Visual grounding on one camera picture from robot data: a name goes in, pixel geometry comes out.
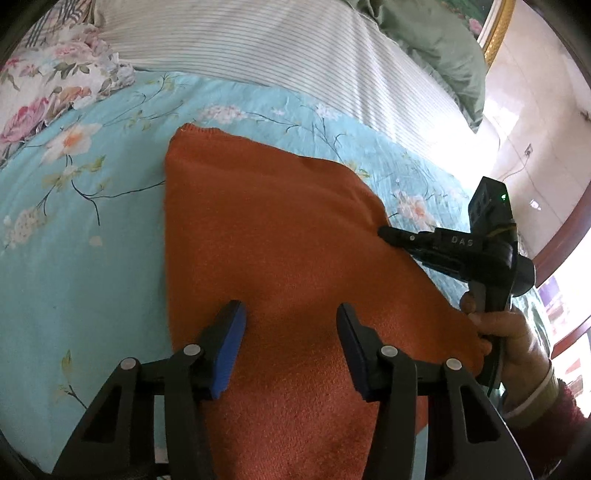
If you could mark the person's right hand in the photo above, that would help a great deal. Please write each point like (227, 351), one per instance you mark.
(521, 337)

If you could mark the white wall socket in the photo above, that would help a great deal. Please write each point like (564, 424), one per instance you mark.
(528, 149)

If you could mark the white striped blanket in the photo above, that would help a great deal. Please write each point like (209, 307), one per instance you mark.
(277, 55)

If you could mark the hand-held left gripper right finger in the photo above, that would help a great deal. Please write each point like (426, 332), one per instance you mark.
(358, 355)

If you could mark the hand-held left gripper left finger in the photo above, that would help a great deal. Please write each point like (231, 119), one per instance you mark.
(226, 350)

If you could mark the gold framed painting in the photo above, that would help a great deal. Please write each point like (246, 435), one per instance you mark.
(496, 23)

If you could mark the wooden door frame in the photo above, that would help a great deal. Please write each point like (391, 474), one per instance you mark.
(558, 240)

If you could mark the pink floral cloth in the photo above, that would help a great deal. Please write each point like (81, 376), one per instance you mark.
(51, 87)

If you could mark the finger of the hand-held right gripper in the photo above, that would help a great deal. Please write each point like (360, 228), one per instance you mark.
(404, 236)
(438, 263)

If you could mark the person's right forearm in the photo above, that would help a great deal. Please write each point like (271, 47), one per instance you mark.
(554, 410)

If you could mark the orange knit sweater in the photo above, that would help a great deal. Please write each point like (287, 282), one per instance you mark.
(286, 240)

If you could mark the green pillow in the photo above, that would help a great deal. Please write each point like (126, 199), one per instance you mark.
(429, 41)

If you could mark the teal floral bedsheet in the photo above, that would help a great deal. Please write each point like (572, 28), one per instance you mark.
(92, 277)

